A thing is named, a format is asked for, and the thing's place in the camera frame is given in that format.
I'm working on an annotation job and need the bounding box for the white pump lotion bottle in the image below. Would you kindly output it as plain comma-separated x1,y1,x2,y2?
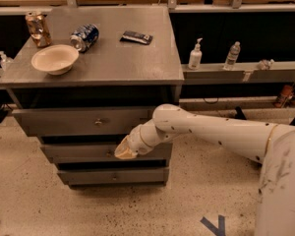
188,38,203,70

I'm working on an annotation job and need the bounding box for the black chair base leg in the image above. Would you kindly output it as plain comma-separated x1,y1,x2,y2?
235,106,246,120

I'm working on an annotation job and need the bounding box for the orange bottle under shelf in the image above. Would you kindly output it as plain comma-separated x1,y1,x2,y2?
273,85,293,107

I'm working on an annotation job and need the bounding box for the clear sanitizer pump bottle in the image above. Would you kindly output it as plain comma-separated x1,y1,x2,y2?
0,51,13,70

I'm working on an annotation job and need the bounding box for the white bowl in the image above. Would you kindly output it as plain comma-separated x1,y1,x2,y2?
31,44,79,75

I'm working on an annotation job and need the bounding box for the blue tape floor marker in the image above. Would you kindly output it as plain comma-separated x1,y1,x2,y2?
201,215,226,236

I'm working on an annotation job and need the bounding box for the orange soda can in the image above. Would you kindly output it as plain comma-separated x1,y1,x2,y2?
26,11,52,47

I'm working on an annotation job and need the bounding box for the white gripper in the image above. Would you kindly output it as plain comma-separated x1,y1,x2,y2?
114,120,164,159

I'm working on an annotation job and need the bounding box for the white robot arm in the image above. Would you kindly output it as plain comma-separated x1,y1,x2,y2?
115,104,295,236

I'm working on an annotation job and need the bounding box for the grey drawer cabinet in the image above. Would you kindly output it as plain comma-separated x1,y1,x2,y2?
0,6,185,190

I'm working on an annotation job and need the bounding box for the grey drawer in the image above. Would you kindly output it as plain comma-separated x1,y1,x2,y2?
13,106,154,137
58,167,169,185
41,144,172,164

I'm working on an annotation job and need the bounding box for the black snack bar wrapper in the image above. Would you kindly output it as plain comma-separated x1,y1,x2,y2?
120,30,153,45

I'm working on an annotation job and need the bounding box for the grey bottom drawer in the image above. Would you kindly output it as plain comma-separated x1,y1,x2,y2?
58,167,169,185

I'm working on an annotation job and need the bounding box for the grey middle drawer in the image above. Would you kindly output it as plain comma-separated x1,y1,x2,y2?
41,144,172,164

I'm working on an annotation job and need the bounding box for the blue soda can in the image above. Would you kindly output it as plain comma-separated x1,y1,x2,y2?
70,24,99,53

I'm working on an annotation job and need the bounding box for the grey top drawer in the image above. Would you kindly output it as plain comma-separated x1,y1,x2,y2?
13,106,154,137

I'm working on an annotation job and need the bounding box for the crumpled plastic wrapper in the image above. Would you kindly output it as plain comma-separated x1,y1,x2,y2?
257,59,274,70

